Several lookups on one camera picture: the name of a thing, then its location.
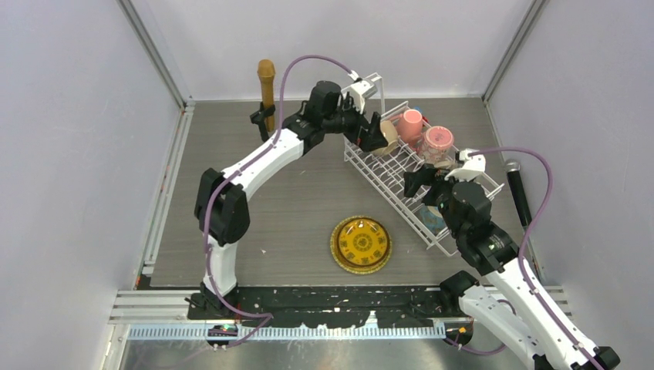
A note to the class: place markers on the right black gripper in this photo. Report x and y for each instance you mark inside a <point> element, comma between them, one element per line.
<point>425,175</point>

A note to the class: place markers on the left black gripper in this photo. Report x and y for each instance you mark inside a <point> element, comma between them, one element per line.
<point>359,134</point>

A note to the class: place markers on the beige ceramic bowl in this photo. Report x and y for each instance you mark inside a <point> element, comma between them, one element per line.
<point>390,134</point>

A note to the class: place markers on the yellow patterned plate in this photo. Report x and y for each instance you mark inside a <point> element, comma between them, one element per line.
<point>362,243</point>

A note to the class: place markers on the yellow woven bamboo plate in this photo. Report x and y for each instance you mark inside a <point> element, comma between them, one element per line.
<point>334,255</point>

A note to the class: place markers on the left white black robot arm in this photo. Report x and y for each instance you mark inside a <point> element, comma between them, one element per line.
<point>222,200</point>

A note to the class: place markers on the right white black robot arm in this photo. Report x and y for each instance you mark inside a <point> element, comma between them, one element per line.
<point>532,326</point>

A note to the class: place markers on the pink floral cup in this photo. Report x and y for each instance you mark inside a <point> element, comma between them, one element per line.
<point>434,145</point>

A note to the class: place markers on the pink plastic cup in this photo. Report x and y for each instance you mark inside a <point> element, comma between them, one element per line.
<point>409,126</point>

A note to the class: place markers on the blue patterned bowl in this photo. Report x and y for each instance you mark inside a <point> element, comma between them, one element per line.
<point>432,219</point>

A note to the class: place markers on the black silver microphone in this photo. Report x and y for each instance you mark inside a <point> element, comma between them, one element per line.
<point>516,185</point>

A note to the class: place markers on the brown microphone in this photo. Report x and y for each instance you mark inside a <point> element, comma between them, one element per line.
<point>266,74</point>

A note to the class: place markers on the white wire dish rack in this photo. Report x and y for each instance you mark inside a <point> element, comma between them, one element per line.
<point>385,174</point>

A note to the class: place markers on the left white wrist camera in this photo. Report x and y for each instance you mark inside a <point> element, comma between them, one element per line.
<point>360,91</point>

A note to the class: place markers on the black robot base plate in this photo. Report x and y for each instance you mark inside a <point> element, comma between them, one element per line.
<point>331,306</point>

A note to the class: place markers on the left aluminium rail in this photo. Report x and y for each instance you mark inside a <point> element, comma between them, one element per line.
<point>165,193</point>

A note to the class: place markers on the slotted cable duct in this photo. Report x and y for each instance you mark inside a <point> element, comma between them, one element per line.
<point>231,332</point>

